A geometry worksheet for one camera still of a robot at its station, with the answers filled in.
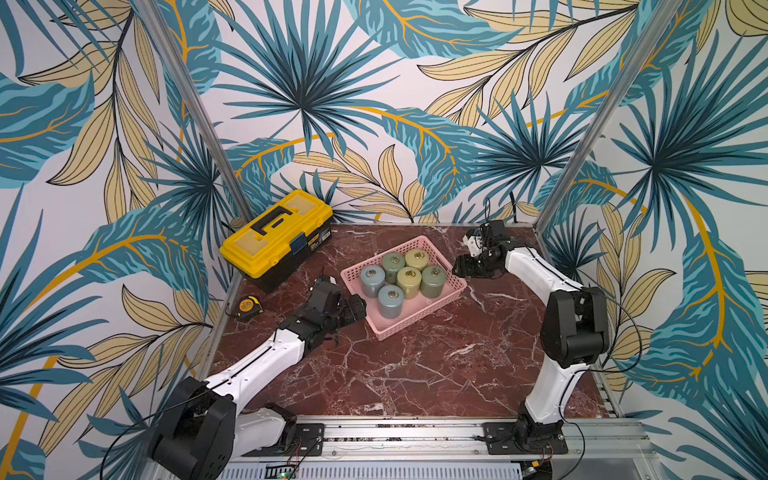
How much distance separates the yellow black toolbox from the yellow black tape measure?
0.07 m

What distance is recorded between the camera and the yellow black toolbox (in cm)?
90

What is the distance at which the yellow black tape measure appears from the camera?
37.1 inches
